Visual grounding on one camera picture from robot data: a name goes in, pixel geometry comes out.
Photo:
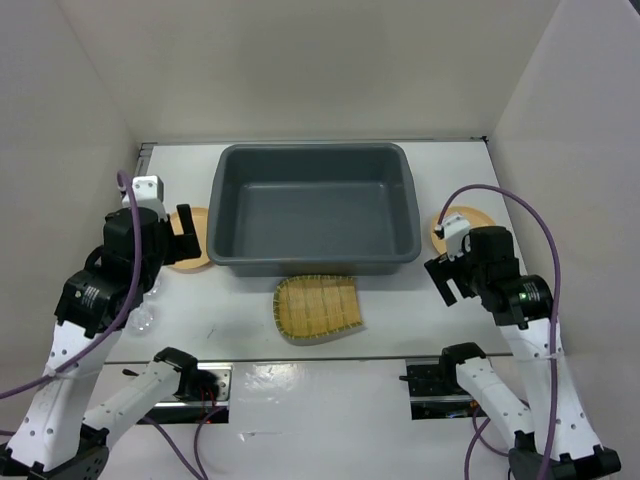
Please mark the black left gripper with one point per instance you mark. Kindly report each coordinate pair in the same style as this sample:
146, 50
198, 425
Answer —
184, 246

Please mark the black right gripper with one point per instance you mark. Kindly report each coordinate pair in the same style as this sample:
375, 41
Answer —
440, 269

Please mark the tan plate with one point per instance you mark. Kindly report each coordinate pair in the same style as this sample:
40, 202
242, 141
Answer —
476, 218
190, 266

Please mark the clear plastic cup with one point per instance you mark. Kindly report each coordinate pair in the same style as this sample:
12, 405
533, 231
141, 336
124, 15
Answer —
154, 290
140, 321

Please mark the woven bamboo tray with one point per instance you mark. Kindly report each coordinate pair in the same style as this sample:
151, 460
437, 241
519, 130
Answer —
317, 308

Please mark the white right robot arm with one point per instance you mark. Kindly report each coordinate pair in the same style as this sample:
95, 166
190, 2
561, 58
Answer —
547, 433

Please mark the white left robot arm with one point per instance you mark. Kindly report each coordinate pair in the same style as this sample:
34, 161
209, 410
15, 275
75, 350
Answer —
61, 437

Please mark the grey plastic bin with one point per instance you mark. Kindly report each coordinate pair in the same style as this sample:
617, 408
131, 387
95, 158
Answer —
280, 210

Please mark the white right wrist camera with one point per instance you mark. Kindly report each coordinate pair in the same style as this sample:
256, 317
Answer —
452, 231

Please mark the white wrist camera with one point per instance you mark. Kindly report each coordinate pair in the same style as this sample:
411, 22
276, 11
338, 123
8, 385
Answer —
149, 193
452, 231

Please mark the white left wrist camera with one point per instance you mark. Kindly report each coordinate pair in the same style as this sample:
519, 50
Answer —
149, 193

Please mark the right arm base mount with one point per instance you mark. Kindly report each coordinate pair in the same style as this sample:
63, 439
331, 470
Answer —
431, 396

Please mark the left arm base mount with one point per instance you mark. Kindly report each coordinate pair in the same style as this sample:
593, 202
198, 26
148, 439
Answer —
213, 394

